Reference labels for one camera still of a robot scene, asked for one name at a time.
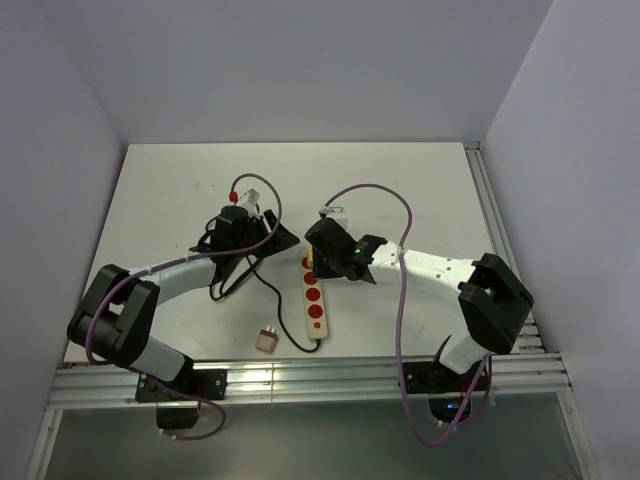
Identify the brown plug adapter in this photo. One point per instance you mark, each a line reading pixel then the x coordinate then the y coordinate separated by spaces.
pixel 267 340

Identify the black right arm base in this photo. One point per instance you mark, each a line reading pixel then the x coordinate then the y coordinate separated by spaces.
pixel 422 377

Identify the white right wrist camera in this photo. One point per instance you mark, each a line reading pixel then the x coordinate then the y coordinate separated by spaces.
pixel 337 213

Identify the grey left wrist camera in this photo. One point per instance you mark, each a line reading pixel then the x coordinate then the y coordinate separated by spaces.
pixel 249 201

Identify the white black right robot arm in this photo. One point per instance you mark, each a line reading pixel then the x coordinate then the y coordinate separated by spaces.
pixel 493 301

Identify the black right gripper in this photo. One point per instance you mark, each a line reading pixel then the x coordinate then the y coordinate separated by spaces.
pixel 320 271

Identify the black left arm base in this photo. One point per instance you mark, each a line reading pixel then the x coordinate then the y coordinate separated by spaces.
pixel 179 404

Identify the aluminium rail frame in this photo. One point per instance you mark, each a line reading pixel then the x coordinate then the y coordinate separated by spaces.
pixel 532 370

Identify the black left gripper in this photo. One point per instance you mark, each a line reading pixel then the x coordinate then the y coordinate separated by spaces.
pixel 279 241

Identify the beige power strip red sockets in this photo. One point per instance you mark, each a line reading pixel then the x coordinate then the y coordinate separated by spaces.
pixel 313 301

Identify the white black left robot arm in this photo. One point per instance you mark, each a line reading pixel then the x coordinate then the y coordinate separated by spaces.
pixel 114 318

